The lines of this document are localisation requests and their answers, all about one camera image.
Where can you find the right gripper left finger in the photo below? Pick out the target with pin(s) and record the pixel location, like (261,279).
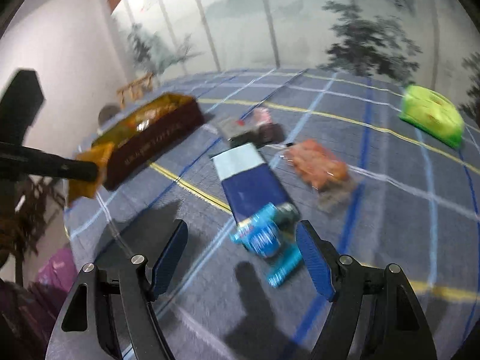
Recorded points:
(85,327)

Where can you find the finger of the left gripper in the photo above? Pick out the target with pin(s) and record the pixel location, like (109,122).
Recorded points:
(17,160)

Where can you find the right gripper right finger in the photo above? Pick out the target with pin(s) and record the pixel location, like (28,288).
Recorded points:
(397,326)

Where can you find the orange snack packet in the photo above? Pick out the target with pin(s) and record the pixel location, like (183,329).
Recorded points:
(91,172)

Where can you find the blue candy packet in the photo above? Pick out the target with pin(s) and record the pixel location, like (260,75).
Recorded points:
(266,234)

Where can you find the clear bag of orange snacks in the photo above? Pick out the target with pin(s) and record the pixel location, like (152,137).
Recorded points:
(322,171)

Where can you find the blue and white snack box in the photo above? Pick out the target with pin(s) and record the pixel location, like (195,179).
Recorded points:
(249,183)

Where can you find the round stone disc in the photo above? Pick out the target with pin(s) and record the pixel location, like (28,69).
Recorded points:
(107,113)

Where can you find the bamboo chair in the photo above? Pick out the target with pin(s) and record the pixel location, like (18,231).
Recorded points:
(135,90)

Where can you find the red and gold tin box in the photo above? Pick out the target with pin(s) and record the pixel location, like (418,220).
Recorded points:
(147,131)

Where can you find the blue plaid tablecloth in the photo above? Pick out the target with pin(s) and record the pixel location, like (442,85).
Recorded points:
(417,205)

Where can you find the green tissue pack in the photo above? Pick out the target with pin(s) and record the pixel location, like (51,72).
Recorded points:
(432,113)

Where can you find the painted folding screen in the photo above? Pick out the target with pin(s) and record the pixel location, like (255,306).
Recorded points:
(432,43)

